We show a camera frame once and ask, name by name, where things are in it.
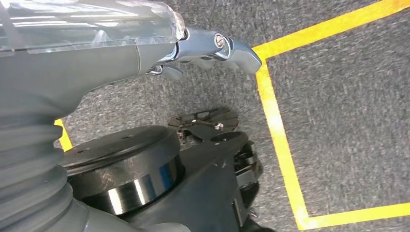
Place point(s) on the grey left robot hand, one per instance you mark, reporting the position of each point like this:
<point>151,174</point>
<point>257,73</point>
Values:
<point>80,64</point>

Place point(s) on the yellow floor tape rectangle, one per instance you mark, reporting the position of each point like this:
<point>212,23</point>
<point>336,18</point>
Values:
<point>278,137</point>

